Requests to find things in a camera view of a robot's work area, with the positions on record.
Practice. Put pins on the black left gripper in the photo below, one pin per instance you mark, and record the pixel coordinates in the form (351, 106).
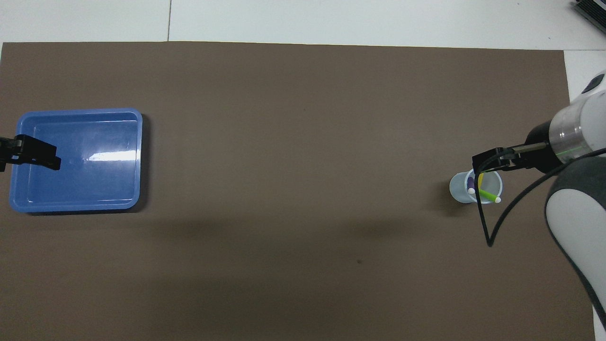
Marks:
(7, 150)

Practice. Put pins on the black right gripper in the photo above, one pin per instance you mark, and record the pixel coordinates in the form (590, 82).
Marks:
(542, 147)

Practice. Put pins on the yellow highlighter pen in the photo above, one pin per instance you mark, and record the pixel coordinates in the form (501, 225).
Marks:
(481, 180)

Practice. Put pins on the purple highlighter pen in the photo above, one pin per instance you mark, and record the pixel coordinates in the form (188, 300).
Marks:
(470, 184)

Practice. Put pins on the green highlighter pen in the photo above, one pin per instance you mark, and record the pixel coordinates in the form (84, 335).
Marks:
(487, 193)

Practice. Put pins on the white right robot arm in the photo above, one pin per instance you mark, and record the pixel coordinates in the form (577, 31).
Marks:
(577, 189)

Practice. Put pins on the translucent plastic cup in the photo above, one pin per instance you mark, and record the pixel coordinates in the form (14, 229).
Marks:
(458, 189)

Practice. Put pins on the blue plastic tray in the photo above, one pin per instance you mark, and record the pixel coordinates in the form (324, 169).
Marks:
(94, 161)

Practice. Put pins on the grey ribbed device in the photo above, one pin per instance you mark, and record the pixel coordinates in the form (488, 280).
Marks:
(592, 10)

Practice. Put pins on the brown table mat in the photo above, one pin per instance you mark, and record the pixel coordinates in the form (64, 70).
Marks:
(303, 189)

